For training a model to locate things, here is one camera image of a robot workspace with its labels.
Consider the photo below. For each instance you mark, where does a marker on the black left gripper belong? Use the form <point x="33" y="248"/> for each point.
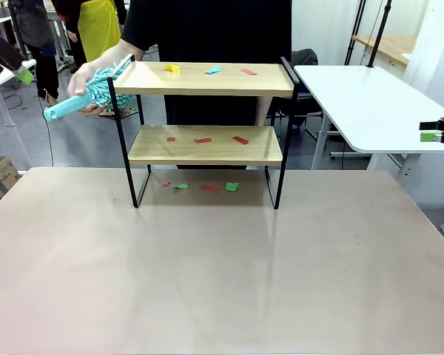
<point x="3" y="51"/>

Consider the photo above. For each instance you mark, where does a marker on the teal chenille duster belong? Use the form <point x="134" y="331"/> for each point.
<point x="59" y="111"/>

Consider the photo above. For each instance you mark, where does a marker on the yellow paper scrap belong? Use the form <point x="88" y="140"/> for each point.
<point x="173" y="69"/>

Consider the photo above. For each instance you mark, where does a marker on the blue paper scrap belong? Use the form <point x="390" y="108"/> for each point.
<point x="214" y="70"/>

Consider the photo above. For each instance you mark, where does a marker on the small green paper scrap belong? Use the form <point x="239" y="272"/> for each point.
<point x="180" y="186"/>

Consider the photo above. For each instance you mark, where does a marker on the large green paper scrap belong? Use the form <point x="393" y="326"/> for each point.
<point x="231" y="186"/>

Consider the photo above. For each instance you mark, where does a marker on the person's right hand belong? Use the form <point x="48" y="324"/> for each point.
<point x="79" y="79"/>

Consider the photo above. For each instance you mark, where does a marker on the person in grey top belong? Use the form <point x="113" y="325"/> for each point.
<point x="37" y="26"/>

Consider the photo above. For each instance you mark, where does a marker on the large white side table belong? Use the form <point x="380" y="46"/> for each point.
<point x="373" y="103"/>

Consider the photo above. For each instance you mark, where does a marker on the light wooden table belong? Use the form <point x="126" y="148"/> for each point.
<point x="388" y="44"/>

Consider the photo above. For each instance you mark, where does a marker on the brown cardboard box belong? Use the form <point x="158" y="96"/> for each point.
<point x="3" y="168"/>

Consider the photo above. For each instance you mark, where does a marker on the person in yellow apron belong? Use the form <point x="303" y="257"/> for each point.
<point x="98" y="26"/>

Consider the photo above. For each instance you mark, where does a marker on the black stand pole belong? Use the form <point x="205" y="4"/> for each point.
<point x="357" y="26"/>
<point x="379" y="33"/>

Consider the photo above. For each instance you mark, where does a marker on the black office chair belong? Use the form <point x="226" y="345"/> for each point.
<point x="305" y="59"/>

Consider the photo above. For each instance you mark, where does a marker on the person in black clothes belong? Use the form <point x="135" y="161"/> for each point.
<point x="214" y="29"/>

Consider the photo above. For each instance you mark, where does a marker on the two-tier wooden black-frame shelf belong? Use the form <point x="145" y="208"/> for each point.
<point x="207" y="83"/>

